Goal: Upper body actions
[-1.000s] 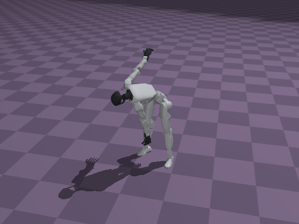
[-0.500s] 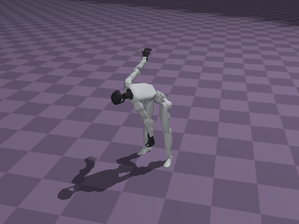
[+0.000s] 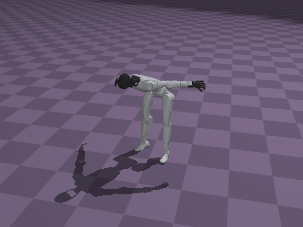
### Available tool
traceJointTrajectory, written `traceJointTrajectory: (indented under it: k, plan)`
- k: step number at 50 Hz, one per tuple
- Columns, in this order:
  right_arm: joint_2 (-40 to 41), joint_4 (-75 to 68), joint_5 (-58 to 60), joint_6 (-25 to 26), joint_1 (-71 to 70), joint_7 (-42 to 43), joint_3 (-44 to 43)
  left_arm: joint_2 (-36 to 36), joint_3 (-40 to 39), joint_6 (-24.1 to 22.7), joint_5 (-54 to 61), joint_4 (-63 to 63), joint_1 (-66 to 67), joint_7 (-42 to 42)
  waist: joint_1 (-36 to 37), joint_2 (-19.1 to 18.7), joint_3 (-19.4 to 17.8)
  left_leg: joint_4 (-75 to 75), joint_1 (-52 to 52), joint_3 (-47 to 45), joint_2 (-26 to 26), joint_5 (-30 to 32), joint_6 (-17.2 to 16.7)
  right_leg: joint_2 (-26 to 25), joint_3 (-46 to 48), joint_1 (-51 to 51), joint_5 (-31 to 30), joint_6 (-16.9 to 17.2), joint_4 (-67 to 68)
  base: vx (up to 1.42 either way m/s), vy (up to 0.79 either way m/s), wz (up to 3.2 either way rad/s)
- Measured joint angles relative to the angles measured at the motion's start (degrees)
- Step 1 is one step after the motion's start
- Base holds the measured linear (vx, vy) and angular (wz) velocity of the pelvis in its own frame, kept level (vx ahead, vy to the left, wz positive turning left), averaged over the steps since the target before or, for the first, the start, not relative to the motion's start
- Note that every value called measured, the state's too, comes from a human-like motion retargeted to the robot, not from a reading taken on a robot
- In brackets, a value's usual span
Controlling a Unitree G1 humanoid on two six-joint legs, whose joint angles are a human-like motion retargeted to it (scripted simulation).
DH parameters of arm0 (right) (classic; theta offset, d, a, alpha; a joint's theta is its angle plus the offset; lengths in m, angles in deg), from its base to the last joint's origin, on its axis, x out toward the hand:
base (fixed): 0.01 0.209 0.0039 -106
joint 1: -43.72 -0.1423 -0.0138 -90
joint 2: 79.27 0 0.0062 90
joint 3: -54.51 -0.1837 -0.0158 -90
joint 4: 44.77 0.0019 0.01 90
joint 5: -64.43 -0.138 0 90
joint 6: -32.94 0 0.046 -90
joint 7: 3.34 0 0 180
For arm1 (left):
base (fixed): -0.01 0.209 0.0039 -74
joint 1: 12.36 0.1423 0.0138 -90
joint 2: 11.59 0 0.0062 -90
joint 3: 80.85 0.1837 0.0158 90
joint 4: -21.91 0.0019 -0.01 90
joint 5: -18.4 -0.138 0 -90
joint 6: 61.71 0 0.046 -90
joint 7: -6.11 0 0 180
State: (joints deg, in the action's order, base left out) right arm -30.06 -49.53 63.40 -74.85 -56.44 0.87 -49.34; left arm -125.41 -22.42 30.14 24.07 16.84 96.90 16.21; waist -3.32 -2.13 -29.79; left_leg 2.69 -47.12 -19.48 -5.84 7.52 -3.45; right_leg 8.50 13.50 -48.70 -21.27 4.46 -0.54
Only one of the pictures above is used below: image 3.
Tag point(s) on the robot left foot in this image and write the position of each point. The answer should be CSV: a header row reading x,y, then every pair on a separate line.
x,y
164,157

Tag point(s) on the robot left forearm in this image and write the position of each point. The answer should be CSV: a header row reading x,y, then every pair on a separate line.
x,y
177,84

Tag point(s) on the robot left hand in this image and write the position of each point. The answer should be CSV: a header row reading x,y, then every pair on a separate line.
x,y
198,84

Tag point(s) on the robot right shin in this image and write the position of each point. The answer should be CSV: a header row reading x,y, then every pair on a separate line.
x,y
145,128

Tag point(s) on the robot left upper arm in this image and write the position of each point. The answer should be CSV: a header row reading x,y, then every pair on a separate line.
x,y
150,85

